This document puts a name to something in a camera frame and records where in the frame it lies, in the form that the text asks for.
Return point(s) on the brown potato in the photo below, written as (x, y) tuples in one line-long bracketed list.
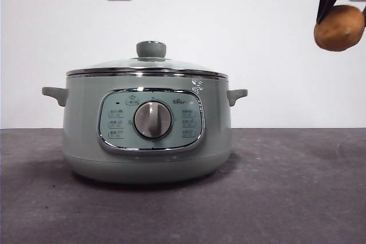
[(338, 29)]

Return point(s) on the glass lid with green knob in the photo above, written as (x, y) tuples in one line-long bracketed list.
[(183, 65)]

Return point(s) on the pale green electric cooking pot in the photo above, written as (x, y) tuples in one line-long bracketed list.
[(85, 129)]

